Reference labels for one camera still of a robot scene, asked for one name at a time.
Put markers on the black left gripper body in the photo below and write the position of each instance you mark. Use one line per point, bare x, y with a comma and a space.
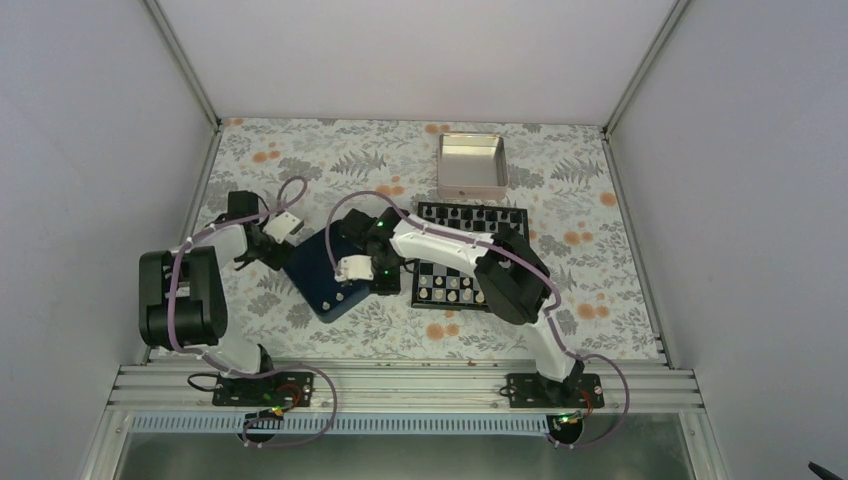
271, 260

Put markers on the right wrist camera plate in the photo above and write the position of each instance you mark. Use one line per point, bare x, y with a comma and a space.
354, 268

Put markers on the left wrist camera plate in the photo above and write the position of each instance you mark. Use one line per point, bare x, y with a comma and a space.
283, 226

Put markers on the aluminium frame post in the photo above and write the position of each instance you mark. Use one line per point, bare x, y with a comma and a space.
185, 68
656, 47

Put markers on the right aluminium frame post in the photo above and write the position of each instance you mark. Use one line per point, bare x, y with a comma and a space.
656, 47

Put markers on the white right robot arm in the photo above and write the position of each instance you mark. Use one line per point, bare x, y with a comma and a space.
515, 283

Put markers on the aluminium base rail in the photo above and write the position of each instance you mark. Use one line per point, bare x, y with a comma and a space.
369, 397

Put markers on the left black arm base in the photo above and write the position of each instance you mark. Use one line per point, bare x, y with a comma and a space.
265, 391

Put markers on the silver metal tin box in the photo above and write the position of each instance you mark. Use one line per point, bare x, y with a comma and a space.
471, 166

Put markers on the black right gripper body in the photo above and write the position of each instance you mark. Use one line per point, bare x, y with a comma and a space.
392, 282

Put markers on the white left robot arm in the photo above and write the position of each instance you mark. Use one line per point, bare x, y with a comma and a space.
182, 304

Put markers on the floral patterned table mat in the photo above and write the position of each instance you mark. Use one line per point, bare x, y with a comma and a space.
558, 173

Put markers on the black white chess board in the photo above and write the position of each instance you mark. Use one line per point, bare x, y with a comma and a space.
436, 286

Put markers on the dark blue piece tray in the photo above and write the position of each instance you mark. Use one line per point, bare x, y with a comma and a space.
310, 271

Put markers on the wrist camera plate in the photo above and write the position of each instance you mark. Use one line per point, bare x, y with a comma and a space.
354, 268
283, 226

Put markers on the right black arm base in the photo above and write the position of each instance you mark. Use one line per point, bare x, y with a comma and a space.
573, 400

